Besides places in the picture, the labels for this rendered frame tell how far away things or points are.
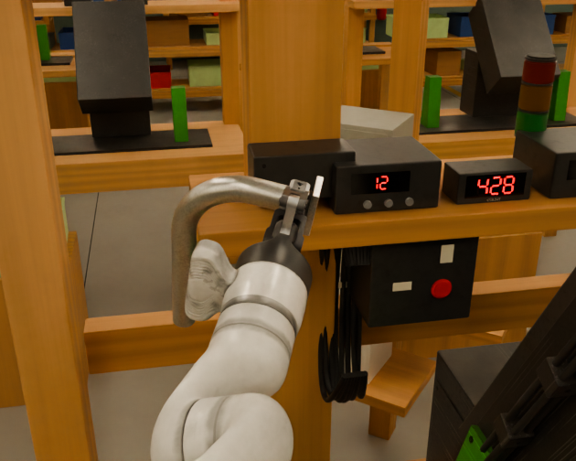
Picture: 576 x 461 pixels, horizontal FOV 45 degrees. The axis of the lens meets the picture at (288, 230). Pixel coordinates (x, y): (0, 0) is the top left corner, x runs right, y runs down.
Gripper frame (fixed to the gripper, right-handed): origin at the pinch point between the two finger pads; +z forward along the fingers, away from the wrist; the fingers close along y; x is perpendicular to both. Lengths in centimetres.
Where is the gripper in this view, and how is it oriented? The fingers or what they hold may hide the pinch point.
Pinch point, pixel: (294, 206)
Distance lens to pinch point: 76.2
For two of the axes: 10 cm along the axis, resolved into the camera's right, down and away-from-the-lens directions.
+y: 1.9, -7.6, -6.3
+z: 1.8, -6.0, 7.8
